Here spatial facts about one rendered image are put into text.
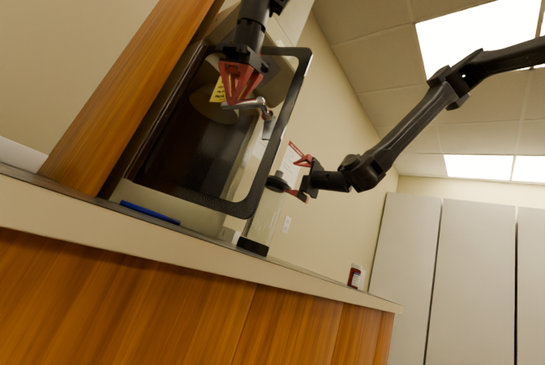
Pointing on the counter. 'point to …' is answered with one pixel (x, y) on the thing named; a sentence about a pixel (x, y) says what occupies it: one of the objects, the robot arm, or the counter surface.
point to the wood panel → (136, 78)
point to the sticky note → (218, 92)
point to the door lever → (250, 106)
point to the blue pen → (149, 212)
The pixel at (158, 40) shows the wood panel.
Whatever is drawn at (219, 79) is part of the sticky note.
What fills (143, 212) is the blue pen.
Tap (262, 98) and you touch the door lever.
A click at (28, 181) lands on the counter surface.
